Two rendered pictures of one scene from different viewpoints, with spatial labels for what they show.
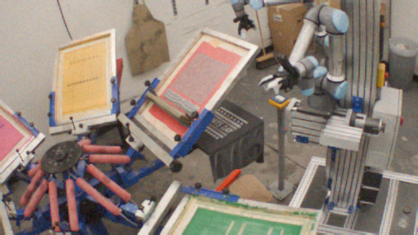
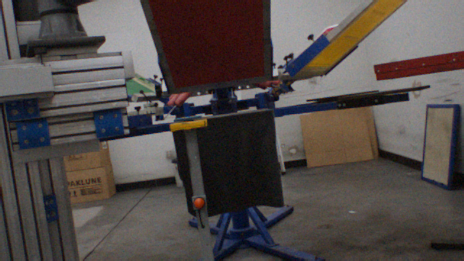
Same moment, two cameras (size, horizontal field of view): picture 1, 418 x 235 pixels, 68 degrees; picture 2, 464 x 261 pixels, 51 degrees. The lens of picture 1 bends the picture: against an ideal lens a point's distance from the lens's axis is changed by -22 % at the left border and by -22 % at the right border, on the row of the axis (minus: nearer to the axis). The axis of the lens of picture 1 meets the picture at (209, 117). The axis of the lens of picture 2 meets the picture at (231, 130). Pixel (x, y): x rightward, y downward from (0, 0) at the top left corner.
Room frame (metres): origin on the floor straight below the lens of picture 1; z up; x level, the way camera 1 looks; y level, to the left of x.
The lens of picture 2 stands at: (3.49, -1.99, 0.99)
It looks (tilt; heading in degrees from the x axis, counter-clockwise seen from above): 3 degrees down; 122
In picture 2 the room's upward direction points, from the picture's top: 8 degrees counter-clockwise
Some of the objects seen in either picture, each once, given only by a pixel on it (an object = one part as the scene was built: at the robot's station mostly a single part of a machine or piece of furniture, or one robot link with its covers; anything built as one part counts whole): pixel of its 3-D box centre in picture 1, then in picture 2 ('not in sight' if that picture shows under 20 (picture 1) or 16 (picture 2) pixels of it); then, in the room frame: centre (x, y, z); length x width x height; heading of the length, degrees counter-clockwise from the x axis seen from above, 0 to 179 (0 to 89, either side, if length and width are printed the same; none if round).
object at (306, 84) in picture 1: (304, 82); not in sight; (1.59, -0.50, 1.56); 0.11 x 0.08 x 0.11; 32
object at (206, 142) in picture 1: (217, 123); (222, 115); (2.23, -0.05, 0.95); 0.48 x 0.44 x 0.01; 122
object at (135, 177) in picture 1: (159, 163); not in sight; (1.97, 0.37, 0.89); 1.24 x 0.06 x 0.06; 122
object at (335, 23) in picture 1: (335, 54); not in sight; (1.72, -0.73, 1.63); 0.15 x 0.12 x 0.55; 32
